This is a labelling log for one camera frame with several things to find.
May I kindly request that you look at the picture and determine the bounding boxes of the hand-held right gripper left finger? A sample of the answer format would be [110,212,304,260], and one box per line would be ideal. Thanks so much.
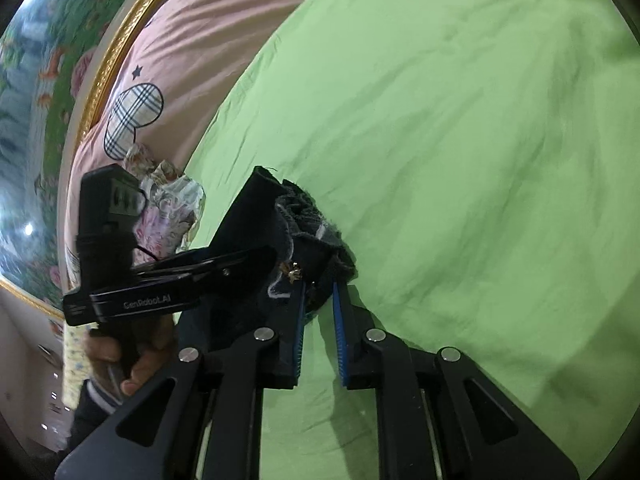
[54,274,309,480]

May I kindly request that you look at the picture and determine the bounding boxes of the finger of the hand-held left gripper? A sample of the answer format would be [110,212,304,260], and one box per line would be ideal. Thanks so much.
[131,246,279,306]

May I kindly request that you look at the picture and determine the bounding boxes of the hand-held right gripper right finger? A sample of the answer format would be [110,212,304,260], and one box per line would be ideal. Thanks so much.
[331,280,581,480]

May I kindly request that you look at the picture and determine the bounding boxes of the dark blue pants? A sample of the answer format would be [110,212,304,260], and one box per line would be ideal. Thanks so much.
[176,165,359,356]

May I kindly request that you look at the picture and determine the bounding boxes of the person's left forearm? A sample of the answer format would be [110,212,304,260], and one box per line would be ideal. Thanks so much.
[65,379,123,456]

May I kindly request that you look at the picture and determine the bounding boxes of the person's left hand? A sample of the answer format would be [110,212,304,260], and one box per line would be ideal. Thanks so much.
[82,327,177,397]

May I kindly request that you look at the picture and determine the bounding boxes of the floral cloth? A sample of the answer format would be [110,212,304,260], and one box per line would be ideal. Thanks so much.
[122,142,207,256]

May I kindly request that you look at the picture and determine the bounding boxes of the green bed sheet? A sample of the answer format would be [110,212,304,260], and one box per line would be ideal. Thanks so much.
[182,0,640,480]

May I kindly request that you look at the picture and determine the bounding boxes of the pink quilt with plaid hearts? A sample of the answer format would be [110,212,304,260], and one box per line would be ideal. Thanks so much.
[59,0,361,291]

